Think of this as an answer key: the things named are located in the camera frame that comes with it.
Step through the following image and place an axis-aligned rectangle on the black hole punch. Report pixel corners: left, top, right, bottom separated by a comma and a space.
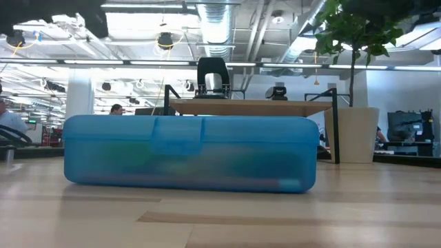
194, 57, 232, 100

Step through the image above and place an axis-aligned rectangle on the silver ventilation duct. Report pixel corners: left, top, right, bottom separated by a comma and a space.
196, 0, 237, 60

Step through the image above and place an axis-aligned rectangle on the green leafy plant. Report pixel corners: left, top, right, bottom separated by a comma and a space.
315, 0, 404, 108

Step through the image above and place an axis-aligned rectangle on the white plant pot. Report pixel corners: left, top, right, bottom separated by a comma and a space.
323, 106, 380, 165

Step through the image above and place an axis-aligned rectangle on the black background workstation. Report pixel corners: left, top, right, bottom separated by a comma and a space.
386, 109, 435, 158

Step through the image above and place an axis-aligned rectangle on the blue plastic pencil case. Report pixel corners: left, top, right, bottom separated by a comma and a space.
62, 114, 320, 194

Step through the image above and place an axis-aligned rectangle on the wooden riser shelf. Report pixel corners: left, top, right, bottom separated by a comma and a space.
163, 84, 341, 165

